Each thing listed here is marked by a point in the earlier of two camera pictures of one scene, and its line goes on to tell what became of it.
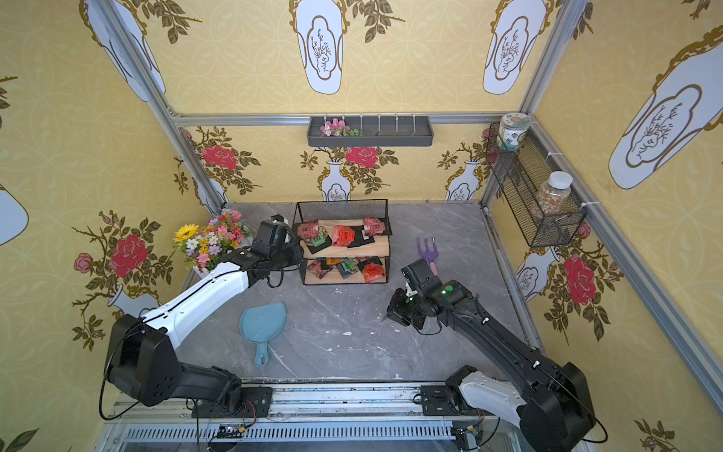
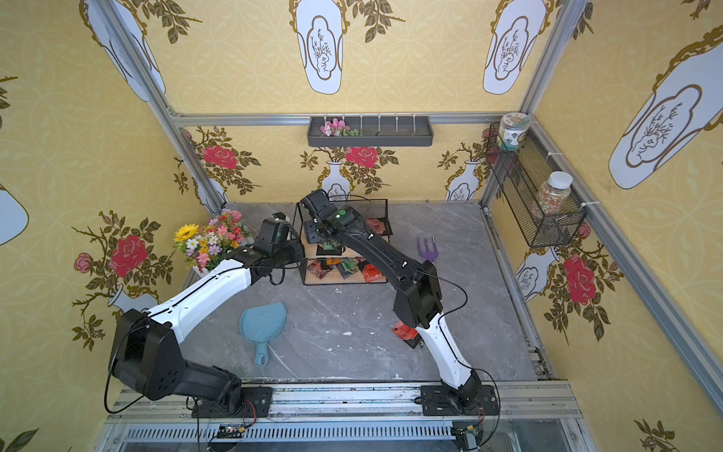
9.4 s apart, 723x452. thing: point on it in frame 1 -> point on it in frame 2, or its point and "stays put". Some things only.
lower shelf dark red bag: [316, 267] stays put
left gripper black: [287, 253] stays put
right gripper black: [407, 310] -> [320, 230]
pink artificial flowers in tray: [338, 128] stays put
